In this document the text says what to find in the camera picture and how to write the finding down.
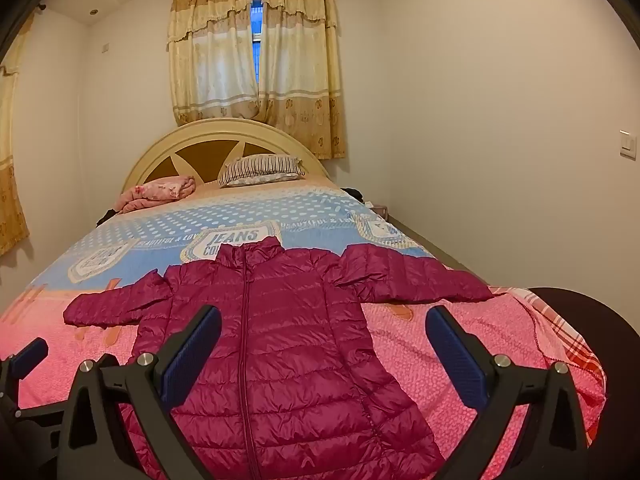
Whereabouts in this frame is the pink floral folded blanket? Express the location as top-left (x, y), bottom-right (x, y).
top-left (114, 176), bottom-right (197, 214)

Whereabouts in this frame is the blue and pink printed blanket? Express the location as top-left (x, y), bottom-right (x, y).
top-left (0, 180), bottom-right (608, 480)

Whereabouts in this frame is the dark cloth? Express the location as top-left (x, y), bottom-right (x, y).
top-left (342, 187), bottom-right (375, 207)

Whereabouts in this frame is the white light switch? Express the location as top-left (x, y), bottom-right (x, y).
top-left (619, 130), bottom-right (639, 161)

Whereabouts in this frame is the plaid bed sheet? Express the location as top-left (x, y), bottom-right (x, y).
top-left (492, 287), bottom-right (608, 456)

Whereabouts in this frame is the magenta puffer jacket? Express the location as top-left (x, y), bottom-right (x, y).
top-left (63, 236), bottom-right (494, 480)

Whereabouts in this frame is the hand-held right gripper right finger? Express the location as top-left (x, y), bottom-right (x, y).
top-left (425, 305), bottom-right (589, 480)

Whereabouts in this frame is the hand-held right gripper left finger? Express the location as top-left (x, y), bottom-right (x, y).
top-left (59, 304), bottom-right (223, 480)

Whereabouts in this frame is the window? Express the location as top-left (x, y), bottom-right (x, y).
top-left (249, 0), bottom-right (265, 87)

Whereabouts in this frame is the dark round furniture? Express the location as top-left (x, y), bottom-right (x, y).
top-left (527, 286), bottom-right (640, 480)

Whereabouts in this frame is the yellow floral side curtain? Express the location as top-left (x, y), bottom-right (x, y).
top-left (0, 10), bottom-right (37, 257)

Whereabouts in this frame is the cream arched headboard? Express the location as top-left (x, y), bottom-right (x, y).
top-left (122, 117), bottom-right (332, 202)

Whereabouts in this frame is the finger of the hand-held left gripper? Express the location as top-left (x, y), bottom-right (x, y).
top-left (7, 337), bottom-right (50, 382)

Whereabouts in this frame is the striped pillow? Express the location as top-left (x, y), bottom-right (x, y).
top-left (218, 154), bottom-right (307, 189)

